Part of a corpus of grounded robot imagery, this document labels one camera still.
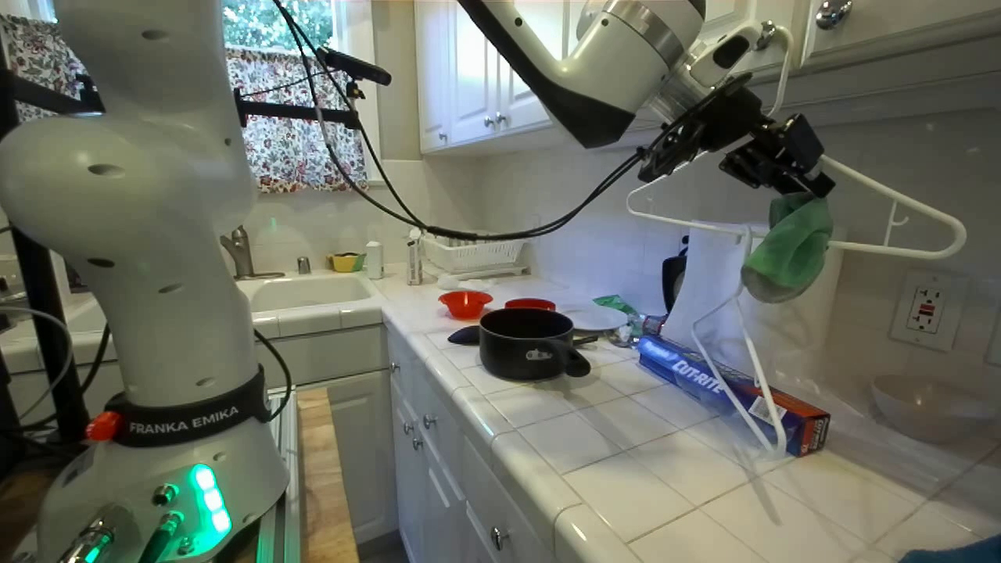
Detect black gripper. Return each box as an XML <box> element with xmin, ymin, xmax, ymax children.
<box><xmin>716</xmin><ymin>84</ymin><xmax>840</xmax><ymax>203</ymax></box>

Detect green towel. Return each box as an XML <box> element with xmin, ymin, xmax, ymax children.
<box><xmin>740</xmin><ymin>192</ymin><xmax>840</xmax><ymax>308</ymax></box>

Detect silver cabinet knob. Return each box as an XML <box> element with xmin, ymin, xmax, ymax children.
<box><xmin>813</xmin><ymin>0</ymin><xmax>855</xmax><ymax>31</ymax></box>
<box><xmin>751</xmin><ymin>19</ymin><xmax>789</xmax><ymax>56</ymax></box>

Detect green sponge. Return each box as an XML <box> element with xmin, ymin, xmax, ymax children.
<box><xmin>596</xmin><ymin>291</ymin><xmax>645</xmax><ymax>323</ymax></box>

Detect blue foil box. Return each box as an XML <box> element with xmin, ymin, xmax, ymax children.
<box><xmin>632</xmin><ymin>331</ymin><xmax>836</xmax><ymax>459</ymax></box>

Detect white plate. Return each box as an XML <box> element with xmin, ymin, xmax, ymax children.
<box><xmin>560</xmin><ymin>302</ymin><xmax>632</xmax><ymax>337</ymax></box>

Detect clear glass bowl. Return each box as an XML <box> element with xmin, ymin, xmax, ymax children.
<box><xmin>866</xmin><ymin>374</ymin><xmax>1001</xmax><ymax>448</ymax></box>

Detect red plastic bowl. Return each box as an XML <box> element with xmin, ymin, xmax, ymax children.
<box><xmin>435</xmin><ymin>287</ymin><xmax>498</xmax><ymax>323</ymax></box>
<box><xmin>505</xmin><ymin>293</ymin><xmax>560</xmax><ymax>317</ymax></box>

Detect black saucepan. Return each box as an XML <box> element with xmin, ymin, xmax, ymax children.
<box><xmin>476</xmin><ymin>308</ymin><xmax>596</xmax><ymax>384</ymax></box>

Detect white dish rack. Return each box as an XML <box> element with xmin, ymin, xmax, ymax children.
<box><xmin>425</xmin><ymin>235</ymin><xmax>533</xmax><ymax>281</ymax></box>

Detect white upper cabinets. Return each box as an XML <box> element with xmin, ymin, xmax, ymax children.
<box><xmin>374</xmin><ymin>0</ymin><xmax>1001</xmax><ymax>163</ymax></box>

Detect white cabinets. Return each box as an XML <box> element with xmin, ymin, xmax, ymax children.
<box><xmin>374</xmin><ymin>0</ymin><xmax>1001</xmax><ymax>163</ymax></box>
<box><xmin>253</xmin><ymin>318</ymin><xmax>560</xmax><ymax>563</ymax></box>

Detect soap dispenser bottle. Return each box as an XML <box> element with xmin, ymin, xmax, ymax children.
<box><xmin>403</xmin><ymin>223</ymin><xmax>428</xmax><ymax>287</ymax></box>

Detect blue cloth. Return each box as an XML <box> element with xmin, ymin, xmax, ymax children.
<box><xmin>899</xmin><ymin>531</ymin><xmax>1001</xmax><ymax>563</ymax></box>

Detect white small bottle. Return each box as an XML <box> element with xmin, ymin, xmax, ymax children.
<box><xmin>360</xmin><ymin>239</ymin><xmax>387</xmax><ymax>286</ymax></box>

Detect white lower cabinets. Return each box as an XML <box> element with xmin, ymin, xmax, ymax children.
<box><xmin>253</xmin><ymin>318</ymin><xmax>560</xmax><ymax>563</ymax></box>

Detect yellow sponge holder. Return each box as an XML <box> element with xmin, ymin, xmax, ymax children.
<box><xmin>327</xmin><ymin>249</ymin><xmax>367</xmax><ymax>276</ymax></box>

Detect floral window curtain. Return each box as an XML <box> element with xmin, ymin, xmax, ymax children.
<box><xmin>0</xmin><ymin>14</ymin><xmax>369</xmax><ymax>196</ymax></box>

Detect white kitchen sink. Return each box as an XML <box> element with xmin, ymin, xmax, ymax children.
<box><xmin>241</xmin><ymin>271</ymin><xmax>386</xmax><ymax>318</ymax></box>

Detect metal faucet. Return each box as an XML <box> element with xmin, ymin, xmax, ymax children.
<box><xmin>220</xmin><ymin>223</ymin><xmax>288</xmax><ymax>281</ymax></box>

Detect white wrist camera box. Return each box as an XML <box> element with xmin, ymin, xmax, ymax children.
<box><xmin>682</xmin><ymin>11</ymin><xmax>782</xmax><ymax>94</ymax></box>

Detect white wall outlet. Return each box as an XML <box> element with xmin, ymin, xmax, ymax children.
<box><xmin>886</xmin><ymin>271</ymin><xmax>969</xmax><ymax>353</ymax></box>

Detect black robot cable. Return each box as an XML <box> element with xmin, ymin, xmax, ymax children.
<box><xmin>270</xmin><ymin>0</ymin><xmax>670</xmax><ymax>249</ymax></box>

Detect black camera stand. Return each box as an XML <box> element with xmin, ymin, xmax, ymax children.
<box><xmin>0</xmin><ymin>61</ymin><xmax>367</xmax><ymax>454</ymax></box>

